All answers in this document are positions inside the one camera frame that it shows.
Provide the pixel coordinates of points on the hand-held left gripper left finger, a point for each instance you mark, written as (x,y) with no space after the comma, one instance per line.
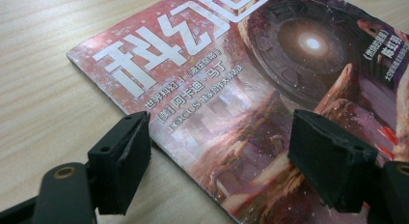
(120,169)

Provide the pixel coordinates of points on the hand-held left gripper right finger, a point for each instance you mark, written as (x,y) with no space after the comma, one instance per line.
(334,162)

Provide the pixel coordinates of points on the glossy magazine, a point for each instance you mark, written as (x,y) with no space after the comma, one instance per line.
(231,89)

